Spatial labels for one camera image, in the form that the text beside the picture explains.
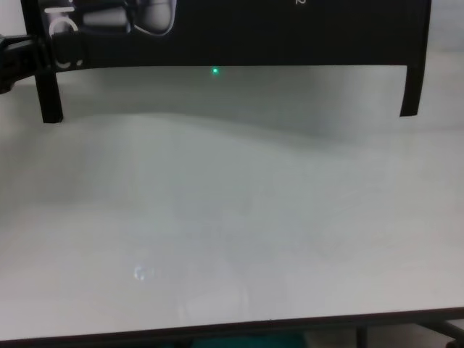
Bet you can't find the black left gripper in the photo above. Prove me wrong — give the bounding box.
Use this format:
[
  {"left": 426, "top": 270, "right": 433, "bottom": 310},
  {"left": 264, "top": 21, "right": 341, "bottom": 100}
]
[{"left": 0, "top": 34, "right": 87, "bottom": 96}]

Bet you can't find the black AI2 Robotics robot poster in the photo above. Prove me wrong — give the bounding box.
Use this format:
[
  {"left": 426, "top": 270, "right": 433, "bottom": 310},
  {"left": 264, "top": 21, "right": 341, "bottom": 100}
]
[{"left": 21, "top": 0, "right": 435, "bottom": 73}]

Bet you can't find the black tape frame outline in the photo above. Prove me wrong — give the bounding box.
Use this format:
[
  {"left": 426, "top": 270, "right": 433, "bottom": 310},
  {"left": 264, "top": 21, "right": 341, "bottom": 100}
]
[{"left": 34, "top": 65, "right": 429, "bottom": 125}]

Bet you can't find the dark slanted table frame bar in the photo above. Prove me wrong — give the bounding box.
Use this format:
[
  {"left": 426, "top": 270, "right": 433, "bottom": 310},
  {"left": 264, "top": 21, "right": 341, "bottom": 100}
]
[{"left": 416, "top": 320, "right": 464, "bottom": 348}]

